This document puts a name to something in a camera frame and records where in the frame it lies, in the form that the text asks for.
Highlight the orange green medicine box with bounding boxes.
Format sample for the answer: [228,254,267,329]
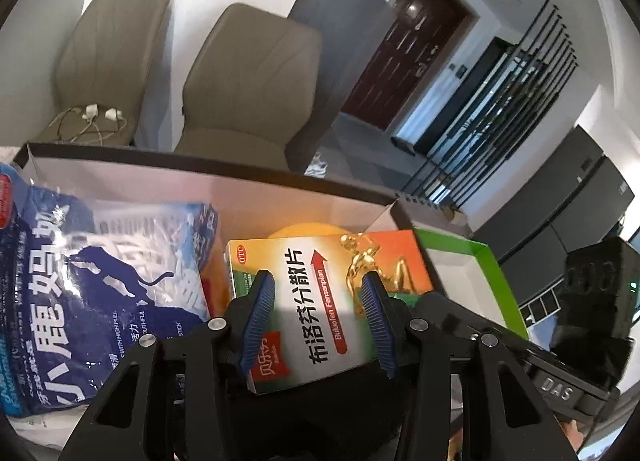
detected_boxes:
[223,229,435,396]

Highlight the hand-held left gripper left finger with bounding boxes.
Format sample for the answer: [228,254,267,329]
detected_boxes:
[60,268,277,461]

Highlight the green edged white box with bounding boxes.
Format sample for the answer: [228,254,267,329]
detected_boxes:
[412,228,531,339]

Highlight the beige upholstered chair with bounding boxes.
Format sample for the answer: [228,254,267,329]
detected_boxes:
[172,3,323,174]
[0,0,172,146]

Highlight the tangled charger cables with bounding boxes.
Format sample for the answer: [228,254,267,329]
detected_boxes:
[47,103,130,146]

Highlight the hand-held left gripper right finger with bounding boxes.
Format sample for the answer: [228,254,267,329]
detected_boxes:
[360,273,581,461]

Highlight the blue dental floss bag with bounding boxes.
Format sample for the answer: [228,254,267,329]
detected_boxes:
[0,163,221,419]

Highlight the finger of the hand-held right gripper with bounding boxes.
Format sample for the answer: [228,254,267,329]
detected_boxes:
[412,292,556,367]

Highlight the grey cabinet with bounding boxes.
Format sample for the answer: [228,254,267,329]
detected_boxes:
[289,0,398,174]

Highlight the yellow round object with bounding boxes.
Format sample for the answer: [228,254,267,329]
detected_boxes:
[267,222,353,243]

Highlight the black cardboard storage box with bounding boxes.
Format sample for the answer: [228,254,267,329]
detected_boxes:
[12,141,473,262]

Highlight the dark brown door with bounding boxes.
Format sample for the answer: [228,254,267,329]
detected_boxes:
[341,0,476,132]

